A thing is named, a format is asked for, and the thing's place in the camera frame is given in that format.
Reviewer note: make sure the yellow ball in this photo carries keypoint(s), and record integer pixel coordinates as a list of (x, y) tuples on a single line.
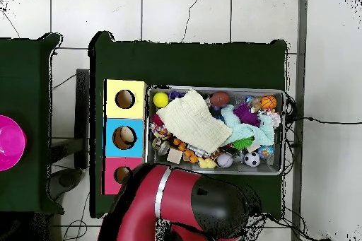
[(161, 100)]

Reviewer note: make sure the small wooden block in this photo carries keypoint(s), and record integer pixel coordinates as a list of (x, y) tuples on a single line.
[(174, 156)]

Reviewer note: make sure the grey metal post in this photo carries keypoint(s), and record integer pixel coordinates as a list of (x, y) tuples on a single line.
[(301, 54)]

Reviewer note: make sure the black and white soccer ball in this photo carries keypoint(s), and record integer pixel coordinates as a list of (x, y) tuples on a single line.
[(252, 159)]

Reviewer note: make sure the clear mesh bin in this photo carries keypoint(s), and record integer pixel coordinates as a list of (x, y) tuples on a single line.
[(271, 164)]

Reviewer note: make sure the black metal stand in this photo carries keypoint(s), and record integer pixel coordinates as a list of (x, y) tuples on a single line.
[(82, 111)]

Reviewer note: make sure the cream waffle cloth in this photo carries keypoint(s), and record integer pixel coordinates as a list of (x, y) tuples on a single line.
[(192, 122)]

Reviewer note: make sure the yellow rubber duck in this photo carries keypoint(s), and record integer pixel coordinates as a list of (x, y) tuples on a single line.
[(207, 163)]

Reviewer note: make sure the purple spiky monster toy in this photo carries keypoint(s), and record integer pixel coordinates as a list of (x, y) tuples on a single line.
[(246, 113)]

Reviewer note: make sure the mint green waffle cloth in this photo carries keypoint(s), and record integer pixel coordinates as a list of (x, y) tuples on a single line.
[(243, 132)]

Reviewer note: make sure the orange toy basketball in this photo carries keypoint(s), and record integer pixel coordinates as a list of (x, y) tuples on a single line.
[(268, 102)]

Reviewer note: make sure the white toy baseball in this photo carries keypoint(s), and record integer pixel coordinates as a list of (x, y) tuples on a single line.
[(224, 160)]

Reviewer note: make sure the brown toy football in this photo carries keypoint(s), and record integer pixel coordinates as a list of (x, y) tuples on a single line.
[(219, 99)]

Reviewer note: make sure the dark green table cloth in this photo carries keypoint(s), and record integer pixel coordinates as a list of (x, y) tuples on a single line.
[(22, 82), (183, 65)]

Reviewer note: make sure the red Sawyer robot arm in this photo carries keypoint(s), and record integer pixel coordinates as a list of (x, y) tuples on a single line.
[(181, 204)]

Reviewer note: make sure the magenta round object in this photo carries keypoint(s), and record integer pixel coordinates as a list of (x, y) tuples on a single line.
[(11, 143)]

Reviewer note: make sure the wooden box with three holes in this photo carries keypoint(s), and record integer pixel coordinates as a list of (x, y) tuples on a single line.
[(124, 120)]

